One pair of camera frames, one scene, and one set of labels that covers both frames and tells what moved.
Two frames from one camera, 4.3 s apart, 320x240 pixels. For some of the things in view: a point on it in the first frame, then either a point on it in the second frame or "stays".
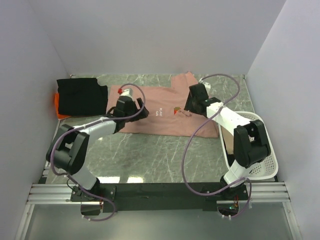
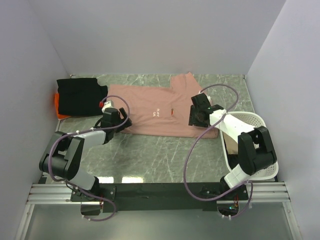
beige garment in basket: (229, 140) stays
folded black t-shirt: (82, 96) stays
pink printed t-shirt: (167, 115) stays
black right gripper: (188, 105) to (192, 121)
